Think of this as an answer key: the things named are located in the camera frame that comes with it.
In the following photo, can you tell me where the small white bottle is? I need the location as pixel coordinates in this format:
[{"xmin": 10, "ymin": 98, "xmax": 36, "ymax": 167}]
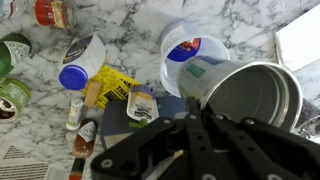
[{"xmin": 65, "ymin": 98, "xmax": 84, "ymax": 131}]

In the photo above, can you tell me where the white bottle blue cap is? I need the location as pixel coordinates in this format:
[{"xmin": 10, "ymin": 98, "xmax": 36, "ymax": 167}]
[{"xmin": 58, "ymin": 34, "xmax": 107, "ymax": 91}]

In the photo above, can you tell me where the white pouch green cap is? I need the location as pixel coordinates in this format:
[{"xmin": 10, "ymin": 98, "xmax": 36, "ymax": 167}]
[{"xmin": 126, "ymin": 84, "xmax": 160, "ymax": 129}]

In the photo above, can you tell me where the clear plastic cup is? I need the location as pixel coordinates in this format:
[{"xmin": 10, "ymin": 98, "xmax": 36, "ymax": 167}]
[{"xmin": 159, "ymin": 19, "xmax": 231, "ymax": 98}]

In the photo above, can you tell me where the brown hot sauce bottle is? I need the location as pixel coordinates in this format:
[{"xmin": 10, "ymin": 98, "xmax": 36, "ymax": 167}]
[{"xmin": 69, "ymin": 118, "xmax": 99, "ymax": 180}]

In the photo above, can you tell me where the white vent grille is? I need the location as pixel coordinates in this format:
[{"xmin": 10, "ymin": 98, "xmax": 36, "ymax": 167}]
[{"xmin": 0, "ymin": 139, "xmax": 68, "ymax": 180}]

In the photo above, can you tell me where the red sachet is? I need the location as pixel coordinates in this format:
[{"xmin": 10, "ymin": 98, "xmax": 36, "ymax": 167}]
[{"xmin": 179, "ymin": 38, "xmax": 202, "ymax": 54}]

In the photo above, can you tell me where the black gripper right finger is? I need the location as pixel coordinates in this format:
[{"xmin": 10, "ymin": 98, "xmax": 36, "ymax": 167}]
[{"xmin": 198, "ymin": 97, "xmax": 320, "ymax": 180}]

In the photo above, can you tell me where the wooden stick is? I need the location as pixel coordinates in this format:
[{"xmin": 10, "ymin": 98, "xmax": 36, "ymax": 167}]
[{"xmin": 83, "ymin": 80, "xmax": 102, "ymax": 108}]

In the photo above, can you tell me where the small glass jar red lid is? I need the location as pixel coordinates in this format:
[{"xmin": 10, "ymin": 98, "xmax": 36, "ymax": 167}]
[{"xmin": 34, "ymin": 0, "xmax": 76, "ymax": 29}]

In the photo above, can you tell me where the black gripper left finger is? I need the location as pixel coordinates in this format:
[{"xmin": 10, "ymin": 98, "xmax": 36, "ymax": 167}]
[{"xmin": 90, "ymin": 97, "xmax": 223, "ymax": 180}]

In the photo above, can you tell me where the yellow packet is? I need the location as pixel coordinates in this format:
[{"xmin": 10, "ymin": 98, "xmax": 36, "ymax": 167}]
[{"xmin": 81, "ymin": 64, "xmax": 141, "ymax": 110}]

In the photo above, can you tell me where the dark plastic cup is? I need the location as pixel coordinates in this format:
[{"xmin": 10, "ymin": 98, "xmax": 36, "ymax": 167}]
[{"xmin": 293, "ymin": 98, "xmax": 320, "ymax": 144}]

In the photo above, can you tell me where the clear plastic water bottle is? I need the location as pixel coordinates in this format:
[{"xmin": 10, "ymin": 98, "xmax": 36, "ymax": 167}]
[{"xmin": 0, "ymin": 0, "xmax": 24, "ymax": 21}]

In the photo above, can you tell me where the dark blue open box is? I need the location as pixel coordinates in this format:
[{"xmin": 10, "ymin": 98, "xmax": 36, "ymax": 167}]
[{"xmin": 99, "ymin": 96, "xmax": 188, "ymax": 151}]

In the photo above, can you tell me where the green labelled tin can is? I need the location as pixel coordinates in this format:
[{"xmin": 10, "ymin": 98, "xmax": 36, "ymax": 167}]
[{"xmin": 0, "ymin": 77, "xmax": 32, "ymax": 124}]

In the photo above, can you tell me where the green glass bottle red cap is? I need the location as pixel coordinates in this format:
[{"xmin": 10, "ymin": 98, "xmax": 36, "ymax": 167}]
[{"xmin": 0, "ymin": 32, "xmax": 33, "ymax": 79}]

